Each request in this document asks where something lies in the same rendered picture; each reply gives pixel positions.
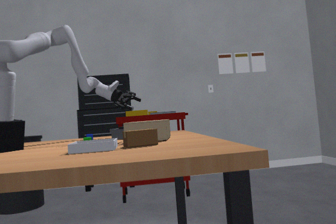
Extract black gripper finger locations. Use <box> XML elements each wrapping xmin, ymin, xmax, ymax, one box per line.
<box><xmin>123</xmin><ymin>91</ymin><xmax>141</xmax><ymax>102</ymax></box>
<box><xmin>115</xmin><ymin>97</ymin><xmax>133</xmax><ymax>111</ymax></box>

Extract brown cardboard box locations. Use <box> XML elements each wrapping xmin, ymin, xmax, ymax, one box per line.
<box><xmin>123</xmin><ymin>129</ymin><xmax>157</xmax><ymax>148</ymax></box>

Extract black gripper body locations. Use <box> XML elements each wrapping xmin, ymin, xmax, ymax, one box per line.
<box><xmin>111</xmin><ymin>89</ymin><xmax>129</xmax><ymax>103</ymax></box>

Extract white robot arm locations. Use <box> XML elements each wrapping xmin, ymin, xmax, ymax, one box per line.
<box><xmin>0</xmin><ymin>25</ymin><xmax>119</xmax><ymax>121</ymax></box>

